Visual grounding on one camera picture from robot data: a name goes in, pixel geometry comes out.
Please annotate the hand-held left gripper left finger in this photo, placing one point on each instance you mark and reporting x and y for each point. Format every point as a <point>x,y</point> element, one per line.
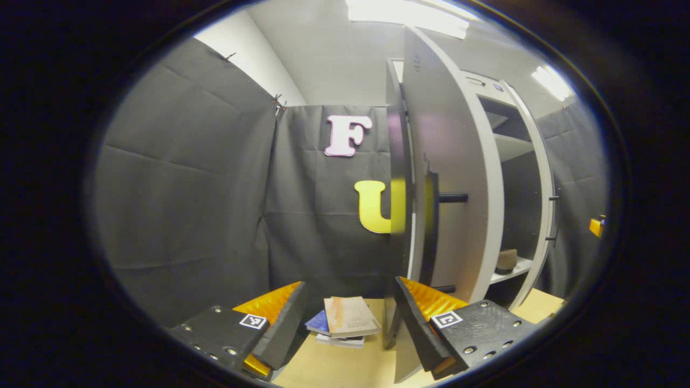
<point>285,328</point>

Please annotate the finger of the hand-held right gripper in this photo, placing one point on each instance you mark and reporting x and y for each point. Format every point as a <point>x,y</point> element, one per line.
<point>597,226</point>

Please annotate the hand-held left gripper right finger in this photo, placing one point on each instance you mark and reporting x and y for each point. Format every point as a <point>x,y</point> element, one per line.
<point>415,328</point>

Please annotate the grey shoe cabinet door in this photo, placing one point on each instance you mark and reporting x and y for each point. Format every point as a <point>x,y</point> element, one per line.
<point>544,178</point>
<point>458,161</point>

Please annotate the brown fuzzy shoe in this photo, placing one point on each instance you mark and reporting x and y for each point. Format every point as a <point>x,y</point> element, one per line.
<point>506,260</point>

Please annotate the grey shoe cabinet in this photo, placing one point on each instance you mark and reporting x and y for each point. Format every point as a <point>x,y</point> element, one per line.
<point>512,145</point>

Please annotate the blue book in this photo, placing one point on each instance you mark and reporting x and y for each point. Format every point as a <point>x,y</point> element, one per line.
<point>318,323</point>

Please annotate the small ceiling light panel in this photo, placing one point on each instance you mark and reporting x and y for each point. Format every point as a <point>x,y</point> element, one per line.
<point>552,82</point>

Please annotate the black backdrop cloth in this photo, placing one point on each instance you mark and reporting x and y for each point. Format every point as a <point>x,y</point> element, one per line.
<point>188,188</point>

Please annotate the large ceiling light panel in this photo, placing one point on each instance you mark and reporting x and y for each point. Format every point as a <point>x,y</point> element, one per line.
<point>404,13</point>

